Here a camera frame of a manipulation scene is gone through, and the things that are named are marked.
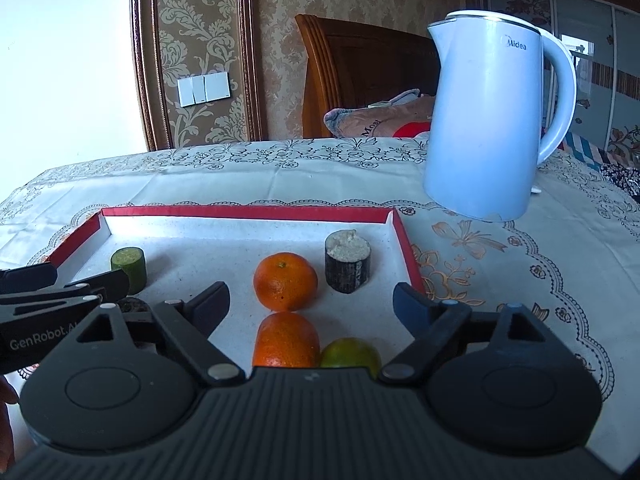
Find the red cloth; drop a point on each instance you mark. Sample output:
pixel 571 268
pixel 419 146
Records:
pixel 412 129

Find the person's left hand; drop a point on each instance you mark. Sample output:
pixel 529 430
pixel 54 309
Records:
pixel 5 410

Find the colourful striped cloth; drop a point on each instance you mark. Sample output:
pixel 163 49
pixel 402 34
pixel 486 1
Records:
pixel 587 152

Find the white electric kettle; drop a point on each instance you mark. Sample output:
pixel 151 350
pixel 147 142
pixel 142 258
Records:
pixel 480 135

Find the brown wooden chair back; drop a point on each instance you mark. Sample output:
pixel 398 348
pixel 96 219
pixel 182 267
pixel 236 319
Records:
pixel 360 70

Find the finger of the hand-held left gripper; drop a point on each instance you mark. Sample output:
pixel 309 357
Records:
pixel 110 285
pixel 27 277

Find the brown wooden wall moulding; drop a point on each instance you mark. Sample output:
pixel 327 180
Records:
pixel 142 60

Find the dark round water chestnut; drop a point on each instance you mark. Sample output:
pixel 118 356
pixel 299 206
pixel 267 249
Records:
pixel 134 305

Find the white wall light switch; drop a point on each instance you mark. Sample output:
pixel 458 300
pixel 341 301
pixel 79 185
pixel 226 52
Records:
pixel 204 89

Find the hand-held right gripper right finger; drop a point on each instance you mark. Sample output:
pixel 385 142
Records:
pixel 412 305

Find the green cucumber piece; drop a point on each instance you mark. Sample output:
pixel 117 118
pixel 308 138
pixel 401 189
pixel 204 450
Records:
pixel 130 270

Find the thick dark sugarcane piece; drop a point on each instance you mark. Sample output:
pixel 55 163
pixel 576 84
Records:
pixel 347 267

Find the orange mandarin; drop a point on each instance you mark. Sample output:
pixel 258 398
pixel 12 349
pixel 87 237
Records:
pixel 285 342
pixel 285 282

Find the floral sliding door wardrobe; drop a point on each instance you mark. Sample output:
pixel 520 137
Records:
pixel 600 45

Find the red cardboard box tray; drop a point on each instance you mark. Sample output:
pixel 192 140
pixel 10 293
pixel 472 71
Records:
pixel 210 240

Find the dark patterned cloth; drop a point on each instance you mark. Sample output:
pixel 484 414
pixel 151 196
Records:
pixel 625 177

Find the green tomato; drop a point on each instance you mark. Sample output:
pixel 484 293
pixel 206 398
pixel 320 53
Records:
pixel 350 355

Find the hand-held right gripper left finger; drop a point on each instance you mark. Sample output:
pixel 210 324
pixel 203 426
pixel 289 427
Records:
pixel 212 305

